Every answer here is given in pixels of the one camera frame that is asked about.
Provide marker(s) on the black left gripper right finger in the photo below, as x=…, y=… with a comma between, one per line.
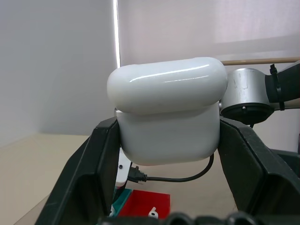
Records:
x=255, y=178

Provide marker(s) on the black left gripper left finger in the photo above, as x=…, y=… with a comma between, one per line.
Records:
x=89, y=168

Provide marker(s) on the white earbuds charging case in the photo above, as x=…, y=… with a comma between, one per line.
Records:
x=168, y=112

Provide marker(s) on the teal plastic tray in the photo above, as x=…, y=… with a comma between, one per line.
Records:
x=122, y=198

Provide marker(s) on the red plastic tray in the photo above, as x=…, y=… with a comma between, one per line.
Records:
x=145, y=202

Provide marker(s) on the white earbud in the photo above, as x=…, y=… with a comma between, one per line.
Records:
x=153, y=212

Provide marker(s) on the wooden rod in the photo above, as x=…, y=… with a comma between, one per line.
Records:
x=253, y=61

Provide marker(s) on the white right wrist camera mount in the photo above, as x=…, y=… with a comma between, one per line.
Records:
x=123, y=172

